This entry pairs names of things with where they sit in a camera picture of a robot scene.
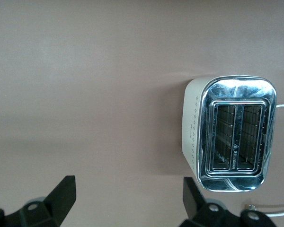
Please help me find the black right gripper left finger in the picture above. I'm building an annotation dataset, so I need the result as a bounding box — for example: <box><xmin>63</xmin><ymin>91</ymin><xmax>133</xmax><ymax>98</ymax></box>
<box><xmin>0</xmin><ymin>175</ymin><xmax>77</xmax><ymax>227</ymax></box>

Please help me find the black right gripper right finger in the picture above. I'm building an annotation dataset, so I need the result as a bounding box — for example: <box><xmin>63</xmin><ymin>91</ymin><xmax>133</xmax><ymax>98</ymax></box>
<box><xmin>181</xmin><ymin>177</ymin><xmax>277</xmax><ymax>227</ymax></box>

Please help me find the beige chrome two-slot toaster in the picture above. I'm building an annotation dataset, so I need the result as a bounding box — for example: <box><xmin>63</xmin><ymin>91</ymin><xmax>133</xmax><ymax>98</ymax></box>
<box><xmin>181</xmin><ymin>75</ymin><xmax>278</xmax><ymax>192</ymax></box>

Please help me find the white toaster power cord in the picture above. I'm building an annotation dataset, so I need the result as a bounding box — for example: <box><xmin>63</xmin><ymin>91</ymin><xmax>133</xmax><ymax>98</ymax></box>
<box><xmin>242</xmin><ymin>103</ymin><xmax>284</xmax><ymax>218</ymax></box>

